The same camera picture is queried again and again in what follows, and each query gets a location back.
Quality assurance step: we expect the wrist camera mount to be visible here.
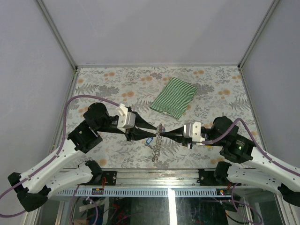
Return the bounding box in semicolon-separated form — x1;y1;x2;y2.
117;104;136;133
183;122;201;137

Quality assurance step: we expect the green striped cloth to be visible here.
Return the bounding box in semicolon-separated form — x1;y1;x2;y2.
150;77;197;120

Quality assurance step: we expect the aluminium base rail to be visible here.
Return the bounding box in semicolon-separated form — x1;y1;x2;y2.
49;169;231;197

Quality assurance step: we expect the key with blue tag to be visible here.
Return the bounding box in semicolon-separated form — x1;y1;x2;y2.
145;137;153;146

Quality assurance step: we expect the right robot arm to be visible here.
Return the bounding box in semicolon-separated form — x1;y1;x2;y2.
161;116;300;206

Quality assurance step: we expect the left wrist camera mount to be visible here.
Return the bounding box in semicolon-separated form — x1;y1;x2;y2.
117;104;136;133

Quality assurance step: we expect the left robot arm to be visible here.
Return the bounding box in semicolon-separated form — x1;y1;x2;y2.
8;103;156;212

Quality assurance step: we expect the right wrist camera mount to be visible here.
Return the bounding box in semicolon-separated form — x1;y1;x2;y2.
183;122;201;137

